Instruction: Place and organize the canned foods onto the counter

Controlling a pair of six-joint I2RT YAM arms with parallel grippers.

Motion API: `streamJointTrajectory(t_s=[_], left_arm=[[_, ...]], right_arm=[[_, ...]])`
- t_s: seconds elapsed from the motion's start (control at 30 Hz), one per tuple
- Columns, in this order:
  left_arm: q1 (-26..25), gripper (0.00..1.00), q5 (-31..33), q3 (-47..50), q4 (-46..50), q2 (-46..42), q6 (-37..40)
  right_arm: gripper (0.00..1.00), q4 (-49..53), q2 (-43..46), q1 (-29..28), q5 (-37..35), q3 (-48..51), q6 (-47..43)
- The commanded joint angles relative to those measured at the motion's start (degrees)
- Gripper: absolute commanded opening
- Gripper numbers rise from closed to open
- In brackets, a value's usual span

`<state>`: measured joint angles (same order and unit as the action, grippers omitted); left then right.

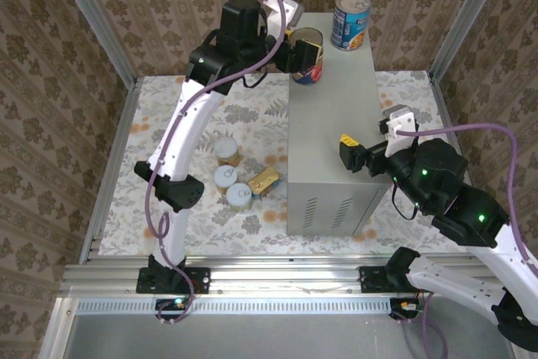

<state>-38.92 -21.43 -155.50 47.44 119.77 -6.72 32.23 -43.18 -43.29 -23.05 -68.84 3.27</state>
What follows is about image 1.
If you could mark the grey sheet metal panel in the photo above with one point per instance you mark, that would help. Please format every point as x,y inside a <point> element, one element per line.
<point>269,336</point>

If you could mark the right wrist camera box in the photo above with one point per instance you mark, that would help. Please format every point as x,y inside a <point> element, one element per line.
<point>399,128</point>

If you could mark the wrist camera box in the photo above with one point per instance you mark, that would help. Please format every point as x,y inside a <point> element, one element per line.
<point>290,10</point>
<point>399,128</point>

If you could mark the aluminium frame post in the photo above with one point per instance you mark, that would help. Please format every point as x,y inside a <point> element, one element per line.
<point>96,22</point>
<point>466,18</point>

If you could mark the tall blue can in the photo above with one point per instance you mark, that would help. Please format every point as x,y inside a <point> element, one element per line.
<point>351,18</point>

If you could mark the orange fruit can plastic lid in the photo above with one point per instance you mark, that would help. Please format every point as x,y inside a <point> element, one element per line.
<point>227,151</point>

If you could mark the navy red can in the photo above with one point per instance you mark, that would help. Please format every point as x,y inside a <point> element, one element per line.
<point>313,77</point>

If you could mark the small circuit board with LED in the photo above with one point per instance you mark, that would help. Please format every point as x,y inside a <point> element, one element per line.
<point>172,305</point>
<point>405,306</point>

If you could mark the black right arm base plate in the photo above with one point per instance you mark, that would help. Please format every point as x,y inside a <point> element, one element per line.
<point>374,281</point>

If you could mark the small green label can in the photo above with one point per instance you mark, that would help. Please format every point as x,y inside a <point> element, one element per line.
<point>239,197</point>

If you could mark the grey metal cabinet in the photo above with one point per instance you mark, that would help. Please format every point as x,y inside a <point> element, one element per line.
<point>332,123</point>

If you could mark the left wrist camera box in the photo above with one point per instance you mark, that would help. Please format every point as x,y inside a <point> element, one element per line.
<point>290,10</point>

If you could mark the small yellow label can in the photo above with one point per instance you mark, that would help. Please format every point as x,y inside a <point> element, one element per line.
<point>225,176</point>

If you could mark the aluminium mounting rail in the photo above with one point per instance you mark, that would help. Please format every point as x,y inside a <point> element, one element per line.
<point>286,279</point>

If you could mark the floral patterned table cover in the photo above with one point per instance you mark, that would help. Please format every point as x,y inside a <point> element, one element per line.
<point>252,123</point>

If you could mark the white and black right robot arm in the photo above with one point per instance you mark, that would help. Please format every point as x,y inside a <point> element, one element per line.
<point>454,287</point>

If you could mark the gold rectangular luncheon meat tin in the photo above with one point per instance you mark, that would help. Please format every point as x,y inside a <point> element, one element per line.
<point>262,181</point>

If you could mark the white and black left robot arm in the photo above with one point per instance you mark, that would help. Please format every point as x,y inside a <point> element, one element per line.
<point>185,136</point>

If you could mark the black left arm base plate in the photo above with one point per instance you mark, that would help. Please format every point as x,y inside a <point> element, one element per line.
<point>197,281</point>

